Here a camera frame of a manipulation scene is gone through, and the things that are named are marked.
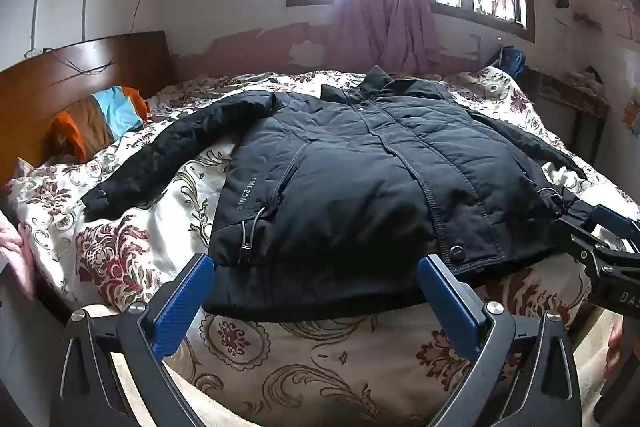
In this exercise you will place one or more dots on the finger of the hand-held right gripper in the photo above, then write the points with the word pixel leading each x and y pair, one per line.
pixel 617 223
pixel 582 239

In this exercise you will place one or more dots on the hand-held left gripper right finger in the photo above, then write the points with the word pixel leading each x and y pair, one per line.
pixel 450 302

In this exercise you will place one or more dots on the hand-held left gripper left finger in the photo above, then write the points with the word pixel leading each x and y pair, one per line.
pixel 184 302

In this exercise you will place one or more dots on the black padded jacket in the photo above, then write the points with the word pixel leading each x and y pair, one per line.
pixel 360 187

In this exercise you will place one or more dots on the person's right hand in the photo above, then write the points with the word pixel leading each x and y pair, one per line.
pixel 616 347

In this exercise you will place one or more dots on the floral blanket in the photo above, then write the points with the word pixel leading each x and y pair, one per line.
pixel 150 252

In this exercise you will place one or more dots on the wooden side table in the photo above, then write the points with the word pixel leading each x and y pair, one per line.
pixel 570 94

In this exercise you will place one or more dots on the pink cloth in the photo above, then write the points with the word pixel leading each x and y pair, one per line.
pixel 15 252

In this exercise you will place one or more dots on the blue bag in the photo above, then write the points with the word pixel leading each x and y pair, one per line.
pixel 514 61

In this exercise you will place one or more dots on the orange brown blue pillow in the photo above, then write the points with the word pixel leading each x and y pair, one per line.
pixel 100 117

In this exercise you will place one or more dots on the wooden headboard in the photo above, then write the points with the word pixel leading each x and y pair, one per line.
pixel 55 82

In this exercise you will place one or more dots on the pink curtain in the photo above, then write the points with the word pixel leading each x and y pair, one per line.
pixel 415 32
pixel 362 17

